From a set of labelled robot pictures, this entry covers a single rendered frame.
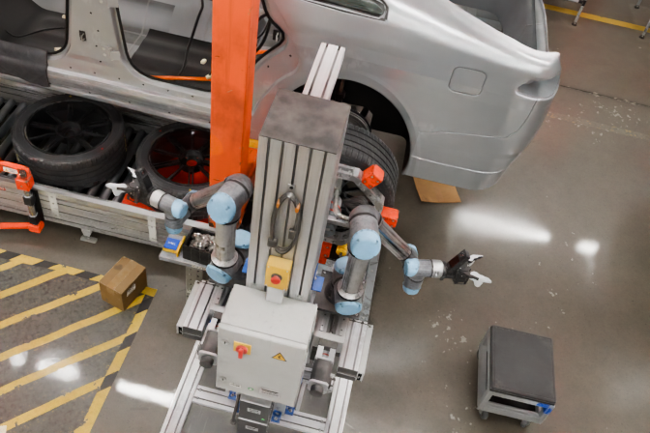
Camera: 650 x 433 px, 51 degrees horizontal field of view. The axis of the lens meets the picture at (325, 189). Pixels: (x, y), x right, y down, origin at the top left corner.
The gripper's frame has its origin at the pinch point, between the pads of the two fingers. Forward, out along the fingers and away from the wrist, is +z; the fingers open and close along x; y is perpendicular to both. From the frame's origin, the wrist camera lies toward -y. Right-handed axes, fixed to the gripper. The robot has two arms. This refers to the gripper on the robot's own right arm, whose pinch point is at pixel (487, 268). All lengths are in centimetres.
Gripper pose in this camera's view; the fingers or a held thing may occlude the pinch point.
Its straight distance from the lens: 299.4
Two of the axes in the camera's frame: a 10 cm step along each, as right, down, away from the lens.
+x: 0.6, 6.3, -7.8
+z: 9.9, 0.6, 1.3
